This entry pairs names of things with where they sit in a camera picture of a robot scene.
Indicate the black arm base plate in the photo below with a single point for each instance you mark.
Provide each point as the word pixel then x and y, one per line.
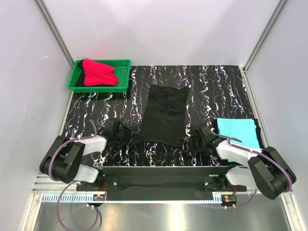
pixel 211 179

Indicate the green plastic bin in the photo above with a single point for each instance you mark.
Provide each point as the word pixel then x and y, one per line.
pixel 122 71

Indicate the white slotted cable duct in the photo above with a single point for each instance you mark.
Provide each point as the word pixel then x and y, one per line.
pixel 207 198

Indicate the aluminium frame post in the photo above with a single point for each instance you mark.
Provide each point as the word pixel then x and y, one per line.
pixel 265 33
pixel 54 30

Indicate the left aluminium frame post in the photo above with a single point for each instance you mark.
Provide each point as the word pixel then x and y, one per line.
pixel 54 30

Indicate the red t shirt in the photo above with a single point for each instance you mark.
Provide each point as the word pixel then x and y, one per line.
pixel 98 74

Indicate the right aluminium frame post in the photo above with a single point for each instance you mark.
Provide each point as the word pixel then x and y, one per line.
pixel 265 33

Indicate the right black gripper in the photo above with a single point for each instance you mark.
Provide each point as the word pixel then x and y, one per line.
pixel 190 140

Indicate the folded teal t shirt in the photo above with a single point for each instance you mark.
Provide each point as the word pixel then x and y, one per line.
pixel 247 133

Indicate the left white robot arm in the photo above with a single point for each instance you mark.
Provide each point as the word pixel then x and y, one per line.
pixel 62 162

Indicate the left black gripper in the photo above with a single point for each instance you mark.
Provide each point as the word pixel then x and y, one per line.
pixel 129 141

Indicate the black marbled table mat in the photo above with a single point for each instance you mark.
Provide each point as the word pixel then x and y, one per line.
pixel 215 91

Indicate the black t shirt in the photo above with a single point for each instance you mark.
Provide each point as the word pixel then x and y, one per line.
pixel 164 116

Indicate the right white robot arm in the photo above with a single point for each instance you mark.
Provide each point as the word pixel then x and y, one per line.
pixel 262 169

